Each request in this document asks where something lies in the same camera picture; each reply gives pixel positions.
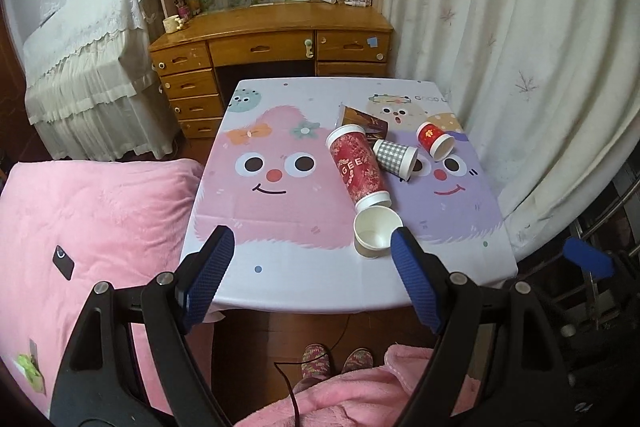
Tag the white curtain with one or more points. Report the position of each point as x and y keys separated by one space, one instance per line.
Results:
x=500 y=32

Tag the small red paper cup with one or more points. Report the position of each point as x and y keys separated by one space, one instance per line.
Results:
x=432 y=138

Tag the cartoon printed tablecloth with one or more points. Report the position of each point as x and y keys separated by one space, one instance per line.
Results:
x=280 y=227

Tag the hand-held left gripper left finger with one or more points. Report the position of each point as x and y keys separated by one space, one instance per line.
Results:
x=207 y=279

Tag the white paper cup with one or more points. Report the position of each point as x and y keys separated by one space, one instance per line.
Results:
x=376 y=234

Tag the person's knitted slipper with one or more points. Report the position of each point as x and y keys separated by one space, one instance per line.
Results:
x=357 y=359
x=315 y=359

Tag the metal rack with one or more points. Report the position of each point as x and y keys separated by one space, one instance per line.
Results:
x=607 y=217

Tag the grey checkered paper cup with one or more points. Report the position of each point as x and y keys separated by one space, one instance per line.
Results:
x=392 y=157

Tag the person's pink fleece robe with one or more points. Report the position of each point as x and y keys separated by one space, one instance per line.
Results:
x=350 y=399

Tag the black phone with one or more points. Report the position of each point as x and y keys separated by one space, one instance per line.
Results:
x=64 y=263

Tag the brown snack packet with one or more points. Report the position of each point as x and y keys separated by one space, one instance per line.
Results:
x=367 y=119

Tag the yellow mug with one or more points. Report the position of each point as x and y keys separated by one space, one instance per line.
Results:
x=172 y=24

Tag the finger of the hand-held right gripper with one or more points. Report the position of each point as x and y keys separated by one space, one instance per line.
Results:
x=589 y=258

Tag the green paper scrap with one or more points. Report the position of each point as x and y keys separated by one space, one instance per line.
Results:
x=29 y=367

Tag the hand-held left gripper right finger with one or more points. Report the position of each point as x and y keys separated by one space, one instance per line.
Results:
x=416 y=279

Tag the wooden desk with drawers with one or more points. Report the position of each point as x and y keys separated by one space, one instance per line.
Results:
x=260 y=22

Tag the tall red paper cup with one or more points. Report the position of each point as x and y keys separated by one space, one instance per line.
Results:
x=357 y=167

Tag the white lace-covered furniture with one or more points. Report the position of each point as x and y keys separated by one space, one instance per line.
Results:
x=85 y=72

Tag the pink fleece blanket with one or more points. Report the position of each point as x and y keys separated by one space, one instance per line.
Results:
x=110 y=217

